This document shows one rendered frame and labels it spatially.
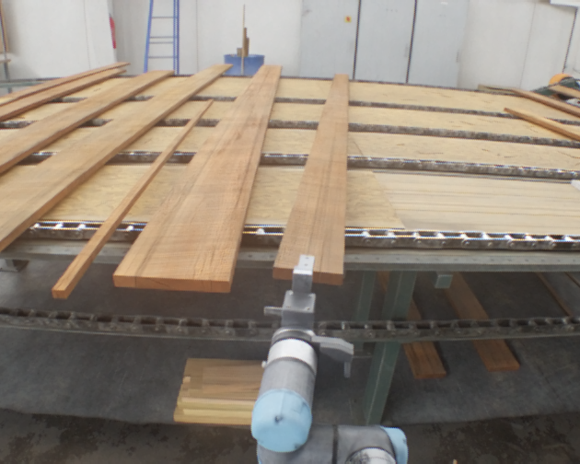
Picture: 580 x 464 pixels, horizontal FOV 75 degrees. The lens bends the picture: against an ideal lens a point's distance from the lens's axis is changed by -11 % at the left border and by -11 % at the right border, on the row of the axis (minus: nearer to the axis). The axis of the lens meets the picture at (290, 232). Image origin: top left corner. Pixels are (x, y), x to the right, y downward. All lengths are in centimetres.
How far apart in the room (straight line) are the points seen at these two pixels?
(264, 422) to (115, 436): 118
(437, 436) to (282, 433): 121
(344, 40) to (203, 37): 221
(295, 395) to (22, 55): 791
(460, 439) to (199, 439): 96
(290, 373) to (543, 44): 794
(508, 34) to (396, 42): 219
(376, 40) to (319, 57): 87
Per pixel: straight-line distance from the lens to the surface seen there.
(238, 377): 150
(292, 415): 55
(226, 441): 161
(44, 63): 802
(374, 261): 100
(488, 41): 778
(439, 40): 680
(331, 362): 66
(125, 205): 117
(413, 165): 170
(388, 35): 657
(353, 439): 65
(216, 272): 83
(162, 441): 164
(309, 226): 101
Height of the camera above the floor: 133
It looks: 27 degrees down
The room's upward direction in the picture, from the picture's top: 3 degrees clockwise
